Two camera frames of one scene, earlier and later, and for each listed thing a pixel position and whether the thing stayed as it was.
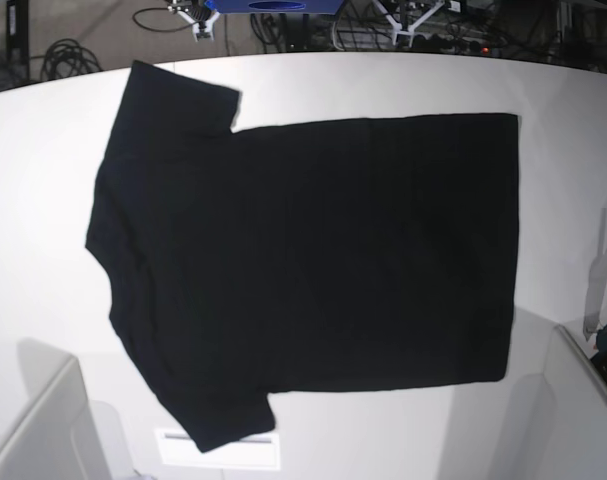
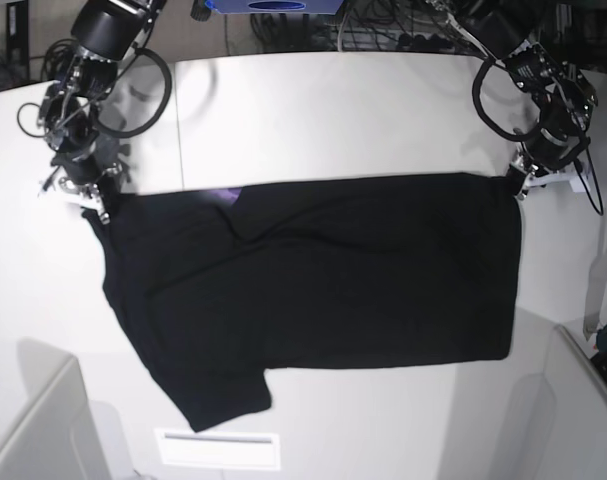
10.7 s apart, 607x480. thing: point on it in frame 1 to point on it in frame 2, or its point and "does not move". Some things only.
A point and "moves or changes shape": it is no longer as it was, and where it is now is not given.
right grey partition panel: [568, 426] does not move
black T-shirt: [329, 256] moves or changes shape
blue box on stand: [278, 6] does not move
